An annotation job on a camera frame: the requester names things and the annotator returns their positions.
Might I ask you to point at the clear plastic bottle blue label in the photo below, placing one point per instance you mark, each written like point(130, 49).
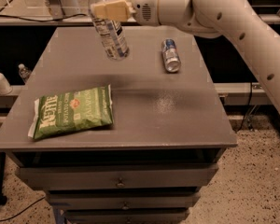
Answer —
point(111, 34)

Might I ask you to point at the blue silver soda can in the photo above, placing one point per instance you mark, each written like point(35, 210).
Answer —
point(170, 56)

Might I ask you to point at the small clear water bottle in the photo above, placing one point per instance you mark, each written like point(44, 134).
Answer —
point(24, 72)

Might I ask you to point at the grey drawer cabinet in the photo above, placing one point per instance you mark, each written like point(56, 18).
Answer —
point(168, 133)

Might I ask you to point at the green potato chip bag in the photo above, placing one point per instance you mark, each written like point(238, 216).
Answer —
point(71, 112)

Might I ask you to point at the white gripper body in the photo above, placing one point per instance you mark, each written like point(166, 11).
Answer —
point(145, 4)

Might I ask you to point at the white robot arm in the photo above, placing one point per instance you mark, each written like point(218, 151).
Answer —
point(257, 43)

